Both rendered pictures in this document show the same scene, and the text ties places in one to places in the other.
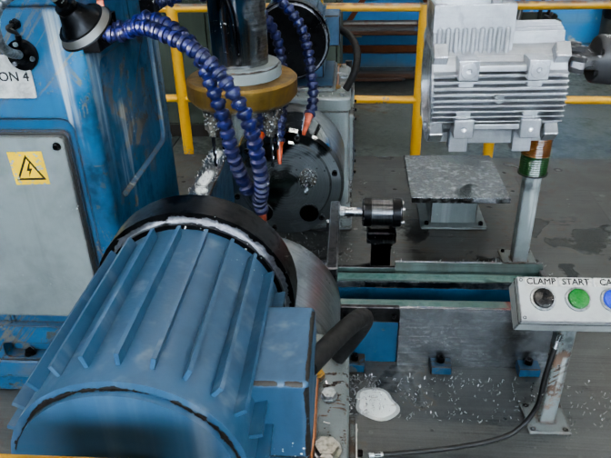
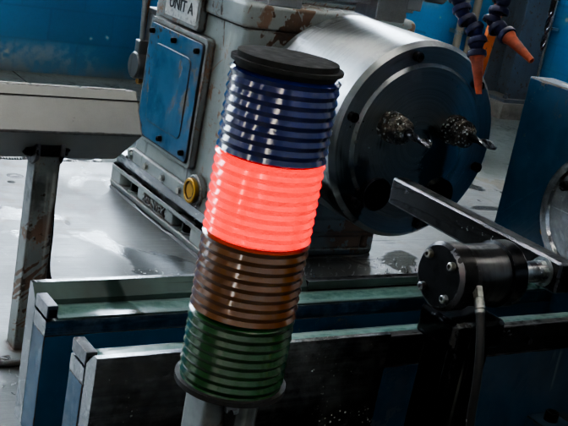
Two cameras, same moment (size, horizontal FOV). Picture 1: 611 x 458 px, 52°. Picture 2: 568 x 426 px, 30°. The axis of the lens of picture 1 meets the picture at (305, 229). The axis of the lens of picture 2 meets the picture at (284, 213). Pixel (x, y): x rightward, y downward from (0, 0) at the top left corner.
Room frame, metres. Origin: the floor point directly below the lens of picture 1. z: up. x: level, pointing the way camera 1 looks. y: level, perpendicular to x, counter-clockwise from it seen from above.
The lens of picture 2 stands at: (1.70, -0.84, 1.30)
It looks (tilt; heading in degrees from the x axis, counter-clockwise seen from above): 16 degrees down; 141
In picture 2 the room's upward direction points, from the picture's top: 11 degrees clockwise
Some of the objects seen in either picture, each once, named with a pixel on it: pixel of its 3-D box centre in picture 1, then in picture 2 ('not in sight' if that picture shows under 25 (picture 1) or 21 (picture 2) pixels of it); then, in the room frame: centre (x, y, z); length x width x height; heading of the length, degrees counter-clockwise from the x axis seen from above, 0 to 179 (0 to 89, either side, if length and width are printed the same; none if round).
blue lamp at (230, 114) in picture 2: not in sight; (278, 113); (1.26, -0.50, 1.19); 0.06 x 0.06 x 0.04
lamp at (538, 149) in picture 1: (536, 144); (249, 271); (1.26, -0.50, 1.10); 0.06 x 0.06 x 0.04
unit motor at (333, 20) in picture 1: (310, 74); not in sight; (1.63, -0.02, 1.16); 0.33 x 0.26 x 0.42; 176
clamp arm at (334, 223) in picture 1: (334, 238); (472, 230); (1.02, -0.05, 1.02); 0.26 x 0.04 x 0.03; 176
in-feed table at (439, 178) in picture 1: (451, 194); not in sight; (1.50, -0.39, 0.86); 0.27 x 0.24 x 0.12; 176
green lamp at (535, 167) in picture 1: (534, 163); (236, 345); (1.26, -0.50, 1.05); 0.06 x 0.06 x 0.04
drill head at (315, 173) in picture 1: (290, 161); not in sight; (1.33, 0.03, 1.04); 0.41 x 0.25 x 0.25; 176
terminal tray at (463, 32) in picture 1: (468, 23); not in sight; (1.00, -0.26, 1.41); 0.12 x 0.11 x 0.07; 86
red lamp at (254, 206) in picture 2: not in sight; (264, 193); (1.26, -0.50, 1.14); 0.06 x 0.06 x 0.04
